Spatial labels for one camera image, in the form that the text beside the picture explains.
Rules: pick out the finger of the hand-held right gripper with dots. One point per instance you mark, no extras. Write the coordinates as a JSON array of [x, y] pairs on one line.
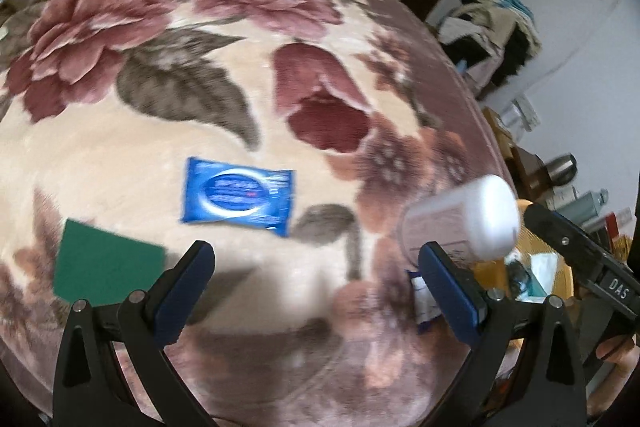
[[565, 242]]

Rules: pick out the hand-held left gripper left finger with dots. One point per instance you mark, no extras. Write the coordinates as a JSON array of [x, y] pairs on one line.
[[187, 279]]

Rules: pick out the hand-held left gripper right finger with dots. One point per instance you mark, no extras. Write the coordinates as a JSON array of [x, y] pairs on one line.
[[450, 292]]

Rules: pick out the yellow mesh basket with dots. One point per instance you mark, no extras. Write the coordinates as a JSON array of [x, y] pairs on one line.
[[492, 274]]

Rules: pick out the black mesh cloth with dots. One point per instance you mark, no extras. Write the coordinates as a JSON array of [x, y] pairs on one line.
[[517, 279]]

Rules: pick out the white jar with printed label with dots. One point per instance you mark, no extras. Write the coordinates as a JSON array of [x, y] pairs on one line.
[[475, 217]]

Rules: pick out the green scouring pad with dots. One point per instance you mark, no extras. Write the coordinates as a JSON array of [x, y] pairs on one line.
[[105, 262]]

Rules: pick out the blue wet wipes packet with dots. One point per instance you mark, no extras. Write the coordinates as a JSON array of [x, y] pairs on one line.
[[235, 194]]

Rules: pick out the person's right hand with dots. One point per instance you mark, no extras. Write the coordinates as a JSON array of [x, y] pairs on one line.
[[617, 349]]

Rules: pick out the white and blue packet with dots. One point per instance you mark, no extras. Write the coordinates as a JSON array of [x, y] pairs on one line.
[[425, 307]]

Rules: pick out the steel thermos flask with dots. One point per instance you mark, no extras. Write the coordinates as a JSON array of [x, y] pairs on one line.
[[560, 169]]

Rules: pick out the wooden side table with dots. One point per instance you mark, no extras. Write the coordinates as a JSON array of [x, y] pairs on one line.
[[520, 162]]

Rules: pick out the floral printed blanket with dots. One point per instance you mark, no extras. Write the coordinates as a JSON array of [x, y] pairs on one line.
[[150, 107]]

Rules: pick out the pile of clothes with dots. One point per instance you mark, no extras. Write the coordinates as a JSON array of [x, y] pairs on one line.
[[480, 32]]

